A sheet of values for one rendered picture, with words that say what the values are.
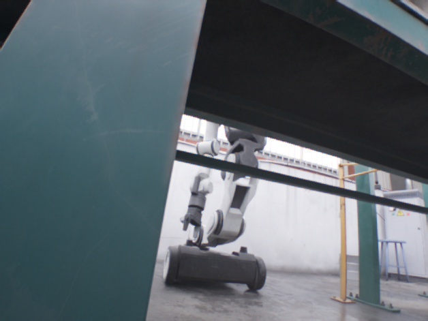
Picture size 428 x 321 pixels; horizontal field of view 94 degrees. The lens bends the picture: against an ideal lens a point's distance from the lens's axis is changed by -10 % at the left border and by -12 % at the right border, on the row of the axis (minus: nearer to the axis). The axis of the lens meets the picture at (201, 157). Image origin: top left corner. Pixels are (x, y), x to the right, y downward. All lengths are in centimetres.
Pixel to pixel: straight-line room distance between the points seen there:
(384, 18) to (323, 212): 277
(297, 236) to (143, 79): 272
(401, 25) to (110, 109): 49
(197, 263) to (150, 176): 118
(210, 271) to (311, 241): 183
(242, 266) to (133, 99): 131
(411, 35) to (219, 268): 124
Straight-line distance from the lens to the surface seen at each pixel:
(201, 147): 132
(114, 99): 18
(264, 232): 257
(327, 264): 314
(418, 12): 61
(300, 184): 80
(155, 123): 17
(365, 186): 175
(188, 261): 131
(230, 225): 125
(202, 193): 119
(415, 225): 371
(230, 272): 139
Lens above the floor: 30
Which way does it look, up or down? 19 degrees up
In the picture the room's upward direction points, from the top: 9 degrees clockwise
